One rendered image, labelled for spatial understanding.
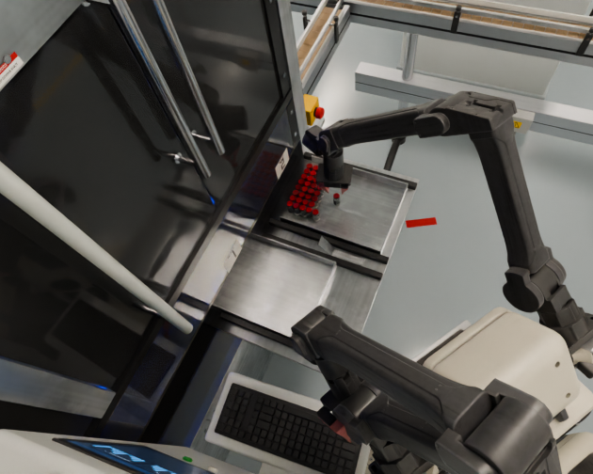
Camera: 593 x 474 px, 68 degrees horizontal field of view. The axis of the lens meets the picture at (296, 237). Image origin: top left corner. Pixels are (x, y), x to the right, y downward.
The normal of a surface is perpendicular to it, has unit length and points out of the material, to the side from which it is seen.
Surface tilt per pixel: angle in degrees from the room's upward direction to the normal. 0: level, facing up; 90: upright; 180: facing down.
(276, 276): 0
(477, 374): 42
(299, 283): 0
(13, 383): 90
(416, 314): 0
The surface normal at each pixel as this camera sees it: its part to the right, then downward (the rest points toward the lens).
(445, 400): -0.41, -0.83
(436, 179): -0.11, -0.45
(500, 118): 0.50, 0.11
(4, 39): 0.91, 0.31
